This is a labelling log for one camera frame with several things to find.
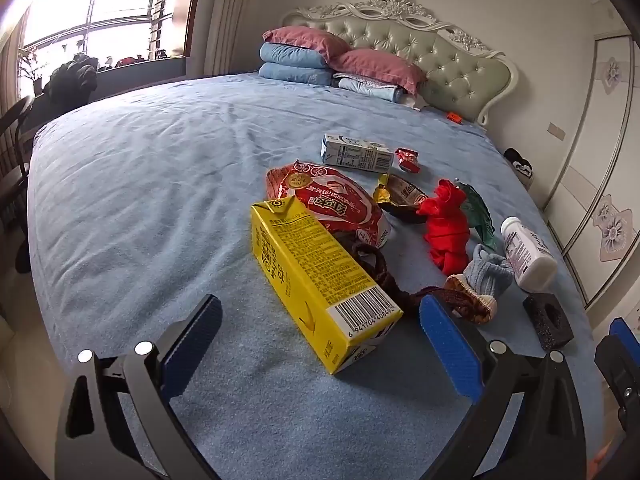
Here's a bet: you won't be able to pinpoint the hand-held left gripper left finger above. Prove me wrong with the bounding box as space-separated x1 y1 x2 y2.
54 294 223 480

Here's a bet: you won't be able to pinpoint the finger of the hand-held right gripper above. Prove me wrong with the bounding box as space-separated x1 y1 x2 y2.
594 317 640 436

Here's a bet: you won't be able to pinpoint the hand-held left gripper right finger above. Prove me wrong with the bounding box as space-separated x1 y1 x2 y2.
419 295 598 480

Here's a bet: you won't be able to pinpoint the yellow drink carton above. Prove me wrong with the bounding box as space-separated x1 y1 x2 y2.
250 196 403 376

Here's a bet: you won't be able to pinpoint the brown snack wrapper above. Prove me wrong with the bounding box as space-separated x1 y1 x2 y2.
375 174 431 223

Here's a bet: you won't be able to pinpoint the grey brown sock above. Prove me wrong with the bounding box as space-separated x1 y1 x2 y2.
462 244 514 301

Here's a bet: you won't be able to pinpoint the black sponge block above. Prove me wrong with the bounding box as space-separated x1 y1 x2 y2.
522 292 574 352

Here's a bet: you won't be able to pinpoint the dark brown sock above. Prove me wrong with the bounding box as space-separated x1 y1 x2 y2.
345 242 461 318

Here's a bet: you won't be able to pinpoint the white yogurt bottle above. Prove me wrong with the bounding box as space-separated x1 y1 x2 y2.
501 216 558 292

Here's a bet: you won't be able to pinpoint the red sock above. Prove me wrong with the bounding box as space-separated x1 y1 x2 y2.
417 179 472 276

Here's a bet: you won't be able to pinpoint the green snack wrapper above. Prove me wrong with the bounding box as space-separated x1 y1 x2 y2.
457 180 498 251

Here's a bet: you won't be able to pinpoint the red and white snack bag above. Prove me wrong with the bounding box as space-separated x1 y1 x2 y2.
265 160 393 248

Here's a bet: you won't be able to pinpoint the black and white cloth item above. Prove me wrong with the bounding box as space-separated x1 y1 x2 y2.
502 147 535 191

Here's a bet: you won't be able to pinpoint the red candy wrapper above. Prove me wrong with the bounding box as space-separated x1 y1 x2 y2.
395 147 421 173

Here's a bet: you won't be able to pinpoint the white floral wardrobe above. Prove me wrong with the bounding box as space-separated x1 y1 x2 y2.
542 35 640 321

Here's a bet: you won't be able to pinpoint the white milk carton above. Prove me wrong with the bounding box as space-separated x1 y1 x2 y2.
320 133 393 173

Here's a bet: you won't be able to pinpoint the light folded blanket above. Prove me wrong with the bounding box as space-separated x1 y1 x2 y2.
332 72 418 104

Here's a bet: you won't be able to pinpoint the dark wooden chair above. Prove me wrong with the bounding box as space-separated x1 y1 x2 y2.
0 94 36 273

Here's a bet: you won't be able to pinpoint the blue folded pillows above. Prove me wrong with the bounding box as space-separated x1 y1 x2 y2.
260 42 327 69
258 62 334 87

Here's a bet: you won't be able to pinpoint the tufted ornate headboard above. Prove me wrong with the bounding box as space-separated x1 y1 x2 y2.
280 0 521 128

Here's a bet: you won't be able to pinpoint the pink pillow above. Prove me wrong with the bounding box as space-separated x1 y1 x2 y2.
327 49 428 96
263 26 353 61

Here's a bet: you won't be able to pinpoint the dark jacket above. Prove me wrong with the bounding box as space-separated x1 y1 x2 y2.
42 54 98 106

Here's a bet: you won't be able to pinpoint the potted plant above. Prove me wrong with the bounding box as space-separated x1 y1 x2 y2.
17 47 46 96

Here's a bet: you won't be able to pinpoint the beige curtain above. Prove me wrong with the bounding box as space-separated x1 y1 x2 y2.
202 0 271 78

